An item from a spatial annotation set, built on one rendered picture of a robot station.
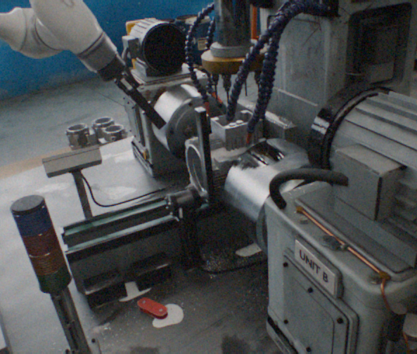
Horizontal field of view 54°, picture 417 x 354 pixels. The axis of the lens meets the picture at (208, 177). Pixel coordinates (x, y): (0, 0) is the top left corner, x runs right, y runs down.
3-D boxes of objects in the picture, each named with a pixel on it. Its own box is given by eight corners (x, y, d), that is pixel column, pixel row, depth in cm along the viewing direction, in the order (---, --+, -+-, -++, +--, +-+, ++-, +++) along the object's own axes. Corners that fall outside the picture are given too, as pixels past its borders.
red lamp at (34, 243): (57, 232, 81) (50, 213, 79) (60, 249, 76) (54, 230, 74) (25, 242, 79) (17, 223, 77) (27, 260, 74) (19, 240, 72)
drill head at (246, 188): (288, 196, 123) (288, 117, 111) (396, 279, 89) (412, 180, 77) (212, 222, 115) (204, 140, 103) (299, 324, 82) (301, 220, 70)
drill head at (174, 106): (200, 128, 177) (194, 70, 165) (241, 159, 147) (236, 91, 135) (145, 142, 169) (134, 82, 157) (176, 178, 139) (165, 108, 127)
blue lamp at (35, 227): (50, 213, 79) (44, 194, 77) (54, 230, 74) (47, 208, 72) (17, 223, 77) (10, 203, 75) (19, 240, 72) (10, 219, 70)
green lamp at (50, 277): (69, 267, 86) (63, 251, 83) (73, 286, 81) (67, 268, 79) (39, 277, 84) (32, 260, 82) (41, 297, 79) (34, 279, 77)
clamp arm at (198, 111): (213, 195, 112) (204, 105, 100) (218, 200, 110) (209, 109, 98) (201, 199, 111) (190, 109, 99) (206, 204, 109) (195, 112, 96)
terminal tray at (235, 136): (247, 130, 129) (245, 109, 126) (264, 142, 120) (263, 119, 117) (212, 140, 125) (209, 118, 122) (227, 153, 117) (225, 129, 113)
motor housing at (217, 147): (243, 168, 140) (240, 116, 131) (272, 194, 124) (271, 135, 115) (188, 185, 134) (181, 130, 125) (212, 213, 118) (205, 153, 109)
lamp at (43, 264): (63, 251, 83) (57, 232, 81) (67, 268, 79) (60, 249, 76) (32, 260, 82) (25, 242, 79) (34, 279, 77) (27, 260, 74)
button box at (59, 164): (102, 164, 134) (97, 149, 135) (103, 159, 127) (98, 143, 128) (48, 178, 129) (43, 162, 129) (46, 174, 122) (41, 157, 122)
